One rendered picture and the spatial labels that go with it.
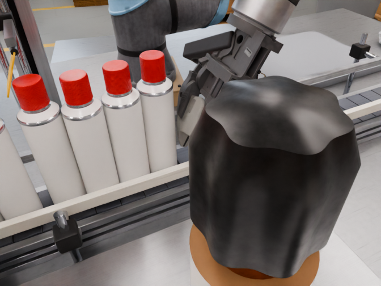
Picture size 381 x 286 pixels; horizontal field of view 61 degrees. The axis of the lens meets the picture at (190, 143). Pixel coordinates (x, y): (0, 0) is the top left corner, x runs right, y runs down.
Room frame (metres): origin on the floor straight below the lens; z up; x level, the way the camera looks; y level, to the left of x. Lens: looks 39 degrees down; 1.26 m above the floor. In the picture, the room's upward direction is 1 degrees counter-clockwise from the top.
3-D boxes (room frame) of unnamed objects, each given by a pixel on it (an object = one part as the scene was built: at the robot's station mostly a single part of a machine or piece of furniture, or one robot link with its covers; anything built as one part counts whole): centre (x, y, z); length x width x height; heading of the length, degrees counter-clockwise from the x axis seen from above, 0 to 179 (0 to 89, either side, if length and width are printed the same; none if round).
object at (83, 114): (0.35, 0.14, 0.98); 0.05 x 0.05 x 0.20
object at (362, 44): (0.68, -0.40, 0.91); 0.07 x 0.03 x 0.17; 24
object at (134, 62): (0.74, 0.11, 0.92); 0.15 x 0.15 x 0.10
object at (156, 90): (0.40, 0.05, 0.98); 0.05 x 0.05 x 0.20
